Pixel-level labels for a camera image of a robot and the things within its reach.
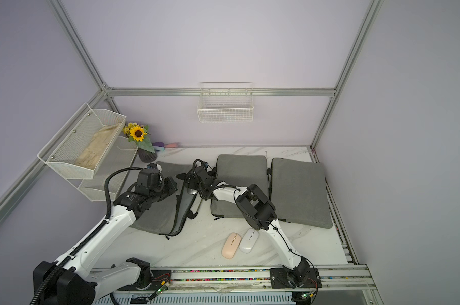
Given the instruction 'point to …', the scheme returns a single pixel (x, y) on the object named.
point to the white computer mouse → (249, 241)
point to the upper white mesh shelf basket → (77, 150)
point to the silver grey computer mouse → (191, 191)
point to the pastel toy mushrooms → (160, 146)
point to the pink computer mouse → (230, 245)
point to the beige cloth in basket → (89, 155)
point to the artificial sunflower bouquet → (138, 134)
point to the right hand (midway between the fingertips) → (192, 182)
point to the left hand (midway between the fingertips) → (176, 185)
